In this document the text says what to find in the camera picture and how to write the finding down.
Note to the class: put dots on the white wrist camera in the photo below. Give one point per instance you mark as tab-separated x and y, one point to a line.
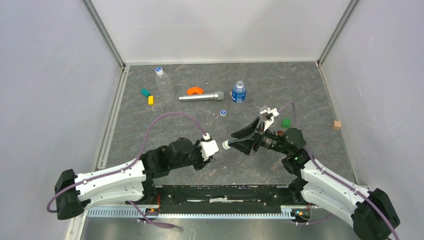
209	147
269	115

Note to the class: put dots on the silver microphone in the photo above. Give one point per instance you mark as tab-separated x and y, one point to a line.
215	96

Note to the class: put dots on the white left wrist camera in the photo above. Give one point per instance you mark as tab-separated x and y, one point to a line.
209	147

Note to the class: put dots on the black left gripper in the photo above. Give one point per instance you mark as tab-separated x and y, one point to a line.
201	163

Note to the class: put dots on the white cap of bottle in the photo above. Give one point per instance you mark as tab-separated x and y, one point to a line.
225	144

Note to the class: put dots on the teal rectangular block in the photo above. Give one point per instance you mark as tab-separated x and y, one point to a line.
145	92

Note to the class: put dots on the yellow rectangular block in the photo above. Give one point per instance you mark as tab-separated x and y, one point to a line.
151	100

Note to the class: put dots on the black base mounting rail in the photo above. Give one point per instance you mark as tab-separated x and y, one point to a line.
223	199

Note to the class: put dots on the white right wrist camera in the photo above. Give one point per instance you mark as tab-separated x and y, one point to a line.
269	115

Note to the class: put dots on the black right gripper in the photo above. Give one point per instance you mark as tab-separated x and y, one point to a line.
245	144

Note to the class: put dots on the blue-white Pocari bottle cap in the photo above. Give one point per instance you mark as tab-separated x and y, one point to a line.
223	113

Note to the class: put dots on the green toy brick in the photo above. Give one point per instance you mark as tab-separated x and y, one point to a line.
286	123

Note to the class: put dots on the blue labelled Pocari bottle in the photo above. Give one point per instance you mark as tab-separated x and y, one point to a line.
238	94

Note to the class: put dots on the clear bottle with blue-white cap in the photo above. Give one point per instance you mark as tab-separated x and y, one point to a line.
164	84

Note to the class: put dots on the orange curved pipe piece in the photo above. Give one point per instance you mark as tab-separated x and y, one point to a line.
195	91

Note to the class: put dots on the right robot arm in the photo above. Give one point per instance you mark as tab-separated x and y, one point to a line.
370	213

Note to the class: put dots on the brown cube near right wall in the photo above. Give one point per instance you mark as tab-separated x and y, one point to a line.
336	125

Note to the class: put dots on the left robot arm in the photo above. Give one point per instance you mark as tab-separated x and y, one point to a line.
128	182

